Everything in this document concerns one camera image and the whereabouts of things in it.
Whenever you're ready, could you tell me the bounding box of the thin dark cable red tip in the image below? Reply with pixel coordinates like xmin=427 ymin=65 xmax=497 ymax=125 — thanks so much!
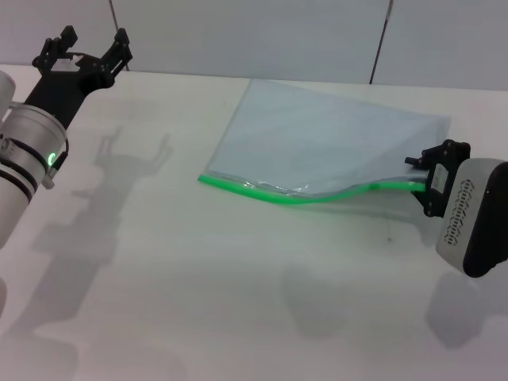
xmin=368 ymin=0 xmax=394 ymax=85

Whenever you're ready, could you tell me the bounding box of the short black wrist cable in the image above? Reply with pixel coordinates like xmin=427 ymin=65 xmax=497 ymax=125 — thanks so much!
xmin=49 ymin=137 xmax=70 ymax=172

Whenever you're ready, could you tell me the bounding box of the clear document bag green zipper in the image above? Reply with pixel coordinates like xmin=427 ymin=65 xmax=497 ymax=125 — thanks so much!
xmin=197 ymin=79 xmax=453 ymax=208

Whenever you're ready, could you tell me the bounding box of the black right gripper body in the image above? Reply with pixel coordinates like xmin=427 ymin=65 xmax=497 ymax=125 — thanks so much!
xmin=425 ymin=160 xmax=464 ymax=210

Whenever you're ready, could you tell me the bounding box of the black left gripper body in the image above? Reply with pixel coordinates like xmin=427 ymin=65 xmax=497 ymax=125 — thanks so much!
xmin=24 ymin=53 xmax=117 ymax=133

